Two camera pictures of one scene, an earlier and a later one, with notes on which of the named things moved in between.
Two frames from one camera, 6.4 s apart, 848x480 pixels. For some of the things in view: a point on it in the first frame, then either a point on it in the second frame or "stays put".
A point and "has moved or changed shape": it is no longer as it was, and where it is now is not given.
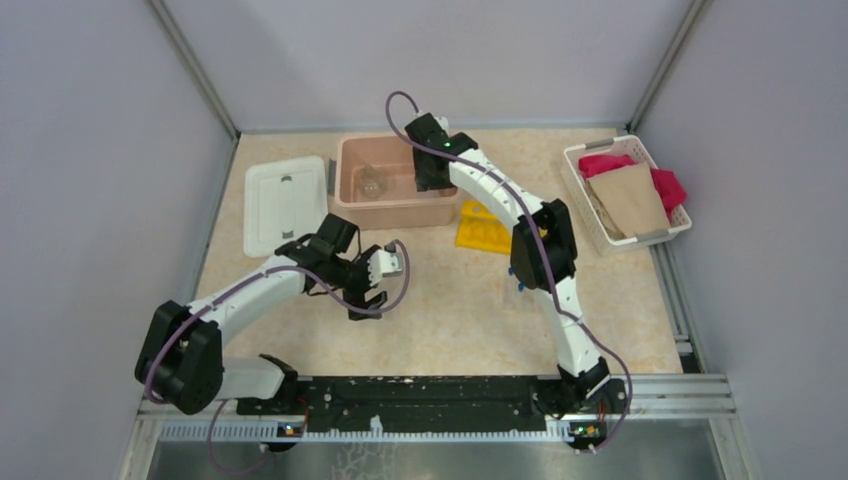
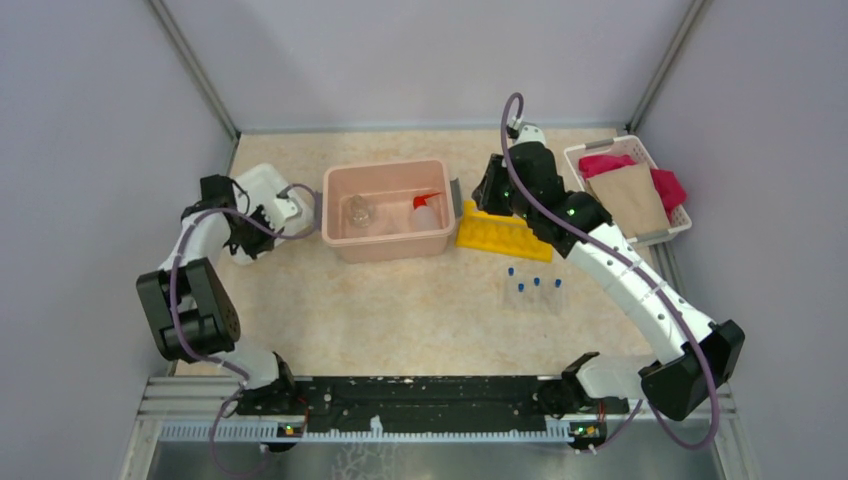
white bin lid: (284, 201) has moved or changed shape
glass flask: (371, 183) → (359, 213)
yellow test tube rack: (481, 230) stays put
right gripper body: (425, 181) → (499, 197)
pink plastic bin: (402, 206) has moved or changed shape
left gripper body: (353, 279) → (251, 237)
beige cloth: (628, 201) stays put
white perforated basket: (622, 198) stays put
